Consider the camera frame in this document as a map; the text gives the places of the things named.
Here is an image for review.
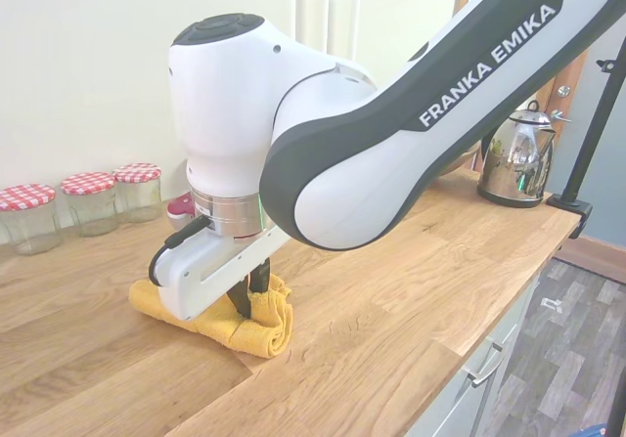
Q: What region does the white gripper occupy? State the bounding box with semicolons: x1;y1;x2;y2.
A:
152;226;291;322

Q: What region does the yellow terry cloth towel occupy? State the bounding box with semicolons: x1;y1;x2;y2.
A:
128;273;295;360

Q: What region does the glass jar red checkered lid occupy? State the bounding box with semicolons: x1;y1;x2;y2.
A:
0;184;64;256
113;162;163;224
166;193;198;234
60;171;119;239

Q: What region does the white kitchen cabinet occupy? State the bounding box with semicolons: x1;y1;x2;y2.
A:
405;260;545;437

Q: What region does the shiny steel kettle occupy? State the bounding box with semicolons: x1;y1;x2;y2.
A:
476;99;559;209

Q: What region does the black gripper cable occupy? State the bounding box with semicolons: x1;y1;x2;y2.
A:
148;215;207;287

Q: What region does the silver drawer handle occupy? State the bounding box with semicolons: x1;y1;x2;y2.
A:
466;340;505;387

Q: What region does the black camera stand with clamp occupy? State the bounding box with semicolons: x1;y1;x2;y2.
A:
546;33;626;240

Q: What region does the silver door handle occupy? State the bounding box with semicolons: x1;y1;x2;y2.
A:
550;83;574;125

